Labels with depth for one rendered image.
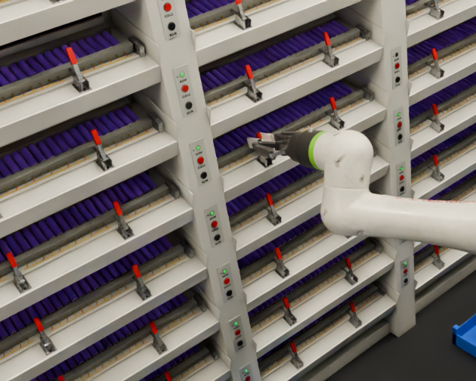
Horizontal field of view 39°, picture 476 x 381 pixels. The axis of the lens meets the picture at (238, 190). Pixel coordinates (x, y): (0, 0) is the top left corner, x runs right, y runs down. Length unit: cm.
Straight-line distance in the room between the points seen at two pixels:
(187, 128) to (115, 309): 49
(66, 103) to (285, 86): 61
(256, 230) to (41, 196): 65
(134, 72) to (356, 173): 53
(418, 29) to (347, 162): 73
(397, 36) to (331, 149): 63
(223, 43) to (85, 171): 44
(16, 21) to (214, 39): 47
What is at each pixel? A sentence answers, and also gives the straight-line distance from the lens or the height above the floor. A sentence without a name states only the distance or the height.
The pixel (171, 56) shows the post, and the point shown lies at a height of 132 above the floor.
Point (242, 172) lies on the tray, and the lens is 178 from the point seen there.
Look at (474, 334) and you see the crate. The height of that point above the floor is 0.
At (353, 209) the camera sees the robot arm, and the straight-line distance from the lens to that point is 147.
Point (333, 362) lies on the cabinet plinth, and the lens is 244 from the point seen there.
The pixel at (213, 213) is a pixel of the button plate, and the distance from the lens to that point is 172.
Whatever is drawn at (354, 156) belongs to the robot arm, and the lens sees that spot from 146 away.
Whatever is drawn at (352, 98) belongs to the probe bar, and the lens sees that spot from 203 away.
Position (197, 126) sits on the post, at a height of 114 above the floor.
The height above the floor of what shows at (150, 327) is 63.
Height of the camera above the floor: 180
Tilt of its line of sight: 30 degrees down
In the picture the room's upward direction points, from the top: 11 degrees counter-clockwise
